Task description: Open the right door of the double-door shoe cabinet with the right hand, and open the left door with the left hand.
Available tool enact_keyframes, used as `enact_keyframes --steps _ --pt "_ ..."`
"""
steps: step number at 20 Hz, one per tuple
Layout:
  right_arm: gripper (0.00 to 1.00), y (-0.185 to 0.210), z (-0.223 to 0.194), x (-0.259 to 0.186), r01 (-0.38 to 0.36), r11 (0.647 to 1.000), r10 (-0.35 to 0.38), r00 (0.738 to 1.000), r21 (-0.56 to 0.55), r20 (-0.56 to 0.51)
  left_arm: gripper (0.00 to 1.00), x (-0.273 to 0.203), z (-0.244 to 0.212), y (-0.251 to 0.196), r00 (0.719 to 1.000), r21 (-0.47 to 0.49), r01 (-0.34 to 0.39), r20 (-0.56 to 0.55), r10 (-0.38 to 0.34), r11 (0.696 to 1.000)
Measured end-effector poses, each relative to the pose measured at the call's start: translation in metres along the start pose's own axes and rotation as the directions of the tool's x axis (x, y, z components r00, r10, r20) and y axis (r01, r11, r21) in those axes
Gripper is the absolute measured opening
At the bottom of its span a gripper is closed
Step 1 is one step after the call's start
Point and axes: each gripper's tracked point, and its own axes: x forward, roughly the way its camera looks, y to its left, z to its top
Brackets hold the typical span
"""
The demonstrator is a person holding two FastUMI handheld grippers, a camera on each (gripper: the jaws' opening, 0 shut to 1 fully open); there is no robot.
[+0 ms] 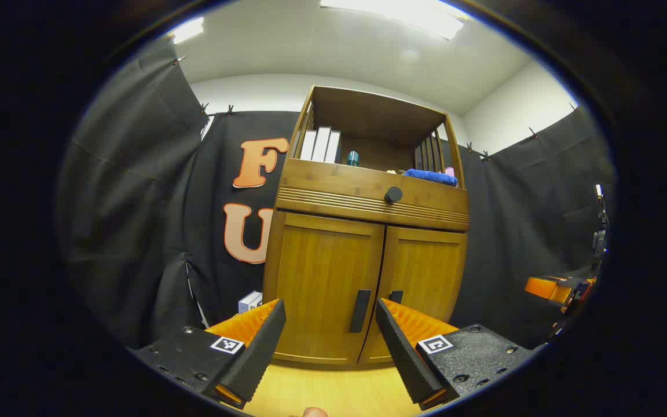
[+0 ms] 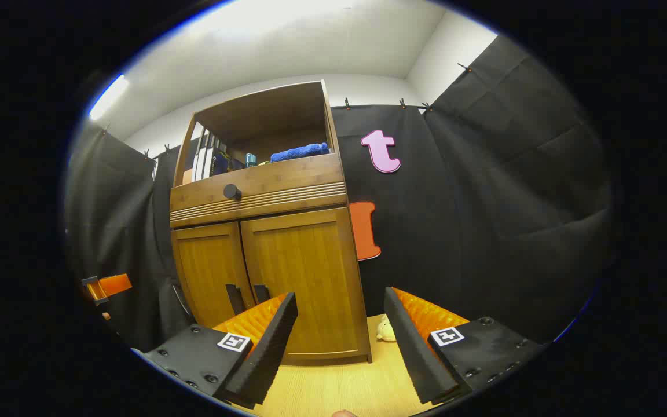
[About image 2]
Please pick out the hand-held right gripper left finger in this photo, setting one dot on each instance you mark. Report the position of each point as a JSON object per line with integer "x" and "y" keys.
{"x": 270, "y": 347}

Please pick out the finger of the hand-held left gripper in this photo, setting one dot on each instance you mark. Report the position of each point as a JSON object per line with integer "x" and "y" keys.
{"x": 114, "y": 284}

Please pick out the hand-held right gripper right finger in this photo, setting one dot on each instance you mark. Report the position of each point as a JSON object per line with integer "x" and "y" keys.
{"x": 414, "y": 347}

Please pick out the wooden shoe cabinet door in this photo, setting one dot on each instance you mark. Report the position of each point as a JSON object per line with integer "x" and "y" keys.
{"x": 209, "y": 266}
{"x": 310, "y": 260}

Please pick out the wooden double-door shoe cabinet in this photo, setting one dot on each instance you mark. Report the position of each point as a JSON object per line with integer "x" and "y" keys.
{"x": 264, "y": 116}

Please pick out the cream plush toy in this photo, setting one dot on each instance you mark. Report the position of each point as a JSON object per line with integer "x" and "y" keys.
{"x": 387, "y": 330}

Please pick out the black backdrop cloth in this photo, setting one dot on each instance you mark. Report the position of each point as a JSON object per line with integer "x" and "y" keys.
{"x": 484, "y": 202}

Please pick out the dark cover upright book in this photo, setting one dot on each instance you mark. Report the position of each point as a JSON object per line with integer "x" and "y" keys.
{"x": 221, "y": 163}

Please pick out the small teal bottle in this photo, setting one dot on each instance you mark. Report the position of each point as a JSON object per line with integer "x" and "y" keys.
{"x": 250, "y": 160}

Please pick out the ceiling light panel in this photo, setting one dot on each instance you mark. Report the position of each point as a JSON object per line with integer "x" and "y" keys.
{"x": 109, "y": 97}

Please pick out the blue folded towel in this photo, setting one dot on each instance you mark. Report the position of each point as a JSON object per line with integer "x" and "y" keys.
{"x": 301, "y": 152}

